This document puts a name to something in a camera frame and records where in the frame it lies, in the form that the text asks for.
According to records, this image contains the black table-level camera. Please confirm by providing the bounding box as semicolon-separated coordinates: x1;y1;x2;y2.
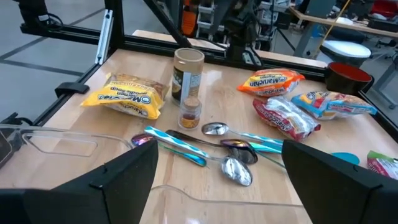
0;130;16;169

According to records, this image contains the wooden desk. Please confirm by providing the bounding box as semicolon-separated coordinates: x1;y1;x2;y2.
289;6;398;58

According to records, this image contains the orange ramen packet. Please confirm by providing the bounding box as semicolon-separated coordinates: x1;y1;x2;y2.
236;68;306;97

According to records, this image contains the small cork-stoppered glass jar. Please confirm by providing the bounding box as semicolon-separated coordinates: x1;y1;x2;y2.
177;96;203;131

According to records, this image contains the silver aluminium extrusion bar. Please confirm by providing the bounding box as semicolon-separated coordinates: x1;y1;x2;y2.
95;9;114;65

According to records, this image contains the yellow ramen packet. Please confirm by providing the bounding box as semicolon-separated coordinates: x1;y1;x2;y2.
80;73;170;121

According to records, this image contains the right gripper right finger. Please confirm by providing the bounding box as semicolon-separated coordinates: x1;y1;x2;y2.
281;139;398;224

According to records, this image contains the red bowl black exterior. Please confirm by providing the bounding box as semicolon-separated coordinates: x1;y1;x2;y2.
325;61;374;96

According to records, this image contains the red ramen packet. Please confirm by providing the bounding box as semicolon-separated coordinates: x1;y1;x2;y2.
252;95;322;142

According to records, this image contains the black aluminium table frame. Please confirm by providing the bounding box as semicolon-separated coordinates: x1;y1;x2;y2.
0;0;398;144

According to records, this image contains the blue ramen packet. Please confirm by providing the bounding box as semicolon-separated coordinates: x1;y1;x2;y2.
290;90;378;121

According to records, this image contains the shelving with orange bins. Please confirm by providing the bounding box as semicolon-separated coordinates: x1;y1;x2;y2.
180;0;299;41

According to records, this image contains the green ramen packet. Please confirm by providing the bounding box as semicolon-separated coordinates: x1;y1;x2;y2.
366;150;398;181

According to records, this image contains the white trash can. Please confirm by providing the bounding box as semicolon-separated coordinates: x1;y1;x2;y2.
319;39;373;68

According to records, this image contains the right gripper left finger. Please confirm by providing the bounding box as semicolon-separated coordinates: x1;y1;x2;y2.
0;139;159;224

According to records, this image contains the black plastic frame clip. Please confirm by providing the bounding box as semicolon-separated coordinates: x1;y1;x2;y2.
54;82;91;99

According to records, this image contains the tan-lidded spice jar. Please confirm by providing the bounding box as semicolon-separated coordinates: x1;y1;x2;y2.
171;47;205;106

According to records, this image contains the teal silicone spoon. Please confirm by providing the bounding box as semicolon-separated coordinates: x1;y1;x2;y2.
330;151;361;166

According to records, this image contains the yellow power cable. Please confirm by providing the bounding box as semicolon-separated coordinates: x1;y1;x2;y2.
320;0;352;47

